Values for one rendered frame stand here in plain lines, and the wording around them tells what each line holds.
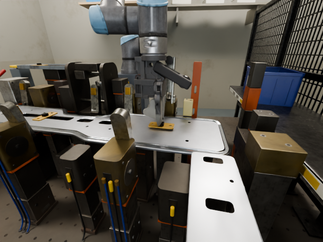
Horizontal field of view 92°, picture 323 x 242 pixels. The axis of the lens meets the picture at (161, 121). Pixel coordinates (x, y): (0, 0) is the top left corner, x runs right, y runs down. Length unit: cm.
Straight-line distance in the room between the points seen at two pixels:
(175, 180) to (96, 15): 49
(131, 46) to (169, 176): 89
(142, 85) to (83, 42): 375
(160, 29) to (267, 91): 51
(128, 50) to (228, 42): 291
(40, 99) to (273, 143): 91
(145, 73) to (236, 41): 342
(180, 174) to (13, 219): 63
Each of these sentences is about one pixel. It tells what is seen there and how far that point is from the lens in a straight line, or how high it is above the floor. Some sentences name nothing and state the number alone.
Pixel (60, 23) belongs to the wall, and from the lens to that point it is 442.
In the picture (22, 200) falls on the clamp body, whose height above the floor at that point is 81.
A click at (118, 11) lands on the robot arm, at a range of 56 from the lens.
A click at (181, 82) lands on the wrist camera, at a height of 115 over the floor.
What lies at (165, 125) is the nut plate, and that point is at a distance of 52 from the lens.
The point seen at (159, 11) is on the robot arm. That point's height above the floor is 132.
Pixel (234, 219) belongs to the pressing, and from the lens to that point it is 30.
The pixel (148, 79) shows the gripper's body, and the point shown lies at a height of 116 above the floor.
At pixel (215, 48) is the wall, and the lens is 371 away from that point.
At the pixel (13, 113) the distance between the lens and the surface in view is 60.
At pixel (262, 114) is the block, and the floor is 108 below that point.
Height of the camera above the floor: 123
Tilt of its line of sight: 24 degrees down
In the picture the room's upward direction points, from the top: straight up
